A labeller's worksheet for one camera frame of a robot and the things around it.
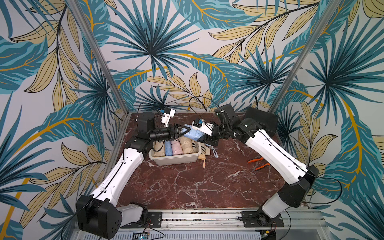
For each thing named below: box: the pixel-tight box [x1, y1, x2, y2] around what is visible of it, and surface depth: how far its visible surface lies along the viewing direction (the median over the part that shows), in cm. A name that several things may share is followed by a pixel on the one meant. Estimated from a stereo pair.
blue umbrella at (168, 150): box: [164, 140, 173, 156], surface depth 90 cm
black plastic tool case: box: [245, 106, 278, 138], surface depth 119 cm
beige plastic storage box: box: [149, 142, 202, 166], surface depth 88 cm
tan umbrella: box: [152, 140, 166, 158], surface depth 88 cm
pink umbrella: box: [170, 138, 184, 156], surface depth 92 cm
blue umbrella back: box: [181, 124, 205, 141], surface depth 68 cm
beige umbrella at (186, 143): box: [178, 136, 194, 155], surface depth 92 cm
